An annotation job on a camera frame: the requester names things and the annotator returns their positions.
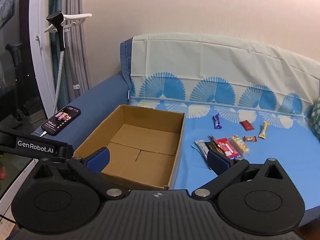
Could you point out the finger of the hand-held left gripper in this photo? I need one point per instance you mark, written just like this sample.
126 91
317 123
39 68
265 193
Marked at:
65 151

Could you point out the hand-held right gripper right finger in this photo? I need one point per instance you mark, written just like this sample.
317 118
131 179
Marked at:
218 162

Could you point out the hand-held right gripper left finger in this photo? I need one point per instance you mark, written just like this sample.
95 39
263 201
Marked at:
98 160

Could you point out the red wafer packet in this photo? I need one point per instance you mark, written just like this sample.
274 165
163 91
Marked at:
225 146

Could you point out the black chocolate bar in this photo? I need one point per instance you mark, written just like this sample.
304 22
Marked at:
212 146

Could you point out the light blue snack bar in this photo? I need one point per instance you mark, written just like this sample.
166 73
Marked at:
200 147

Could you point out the red black white stick packet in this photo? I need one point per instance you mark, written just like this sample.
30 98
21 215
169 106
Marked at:
213 138

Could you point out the clear bag white candies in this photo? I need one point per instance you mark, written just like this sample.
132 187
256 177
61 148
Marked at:
240 146

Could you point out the small orange candy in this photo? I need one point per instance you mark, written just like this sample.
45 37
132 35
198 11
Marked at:
250 138

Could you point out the purple candy bar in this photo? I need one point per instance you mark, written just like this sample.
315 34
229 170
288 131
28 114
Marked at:
217 121

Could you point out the cardboard box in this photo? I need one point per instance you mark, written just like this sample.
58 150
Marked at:
140 142

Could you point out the red square snack packet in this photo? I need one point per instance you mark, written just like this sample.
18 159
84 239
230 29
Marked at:
246 125

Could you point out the yellow candy bar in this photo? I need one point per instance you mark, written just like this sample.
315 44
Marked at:
263 130

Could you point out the person's left hand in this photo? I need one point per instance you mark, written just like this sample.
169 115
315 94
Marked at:
2 173

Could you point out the black smartphone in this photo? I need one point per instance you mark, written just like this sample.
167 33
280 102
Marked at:
61 120

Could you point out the white curtain clip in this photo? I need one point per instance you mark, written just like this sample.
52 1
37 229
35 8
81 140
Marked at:
76 86

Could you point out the blue sofa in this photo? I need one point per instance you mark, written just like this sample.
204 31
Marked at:
105 90

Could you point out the grey curtain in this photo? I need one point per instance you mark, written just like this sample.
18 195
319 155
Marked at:
75 55

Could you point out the green patterned pillow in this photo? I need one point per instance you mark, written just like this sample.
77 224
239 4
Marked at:
315 122

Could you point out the white window frame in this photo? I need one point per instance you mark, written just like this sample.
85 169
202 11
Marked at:
37 55

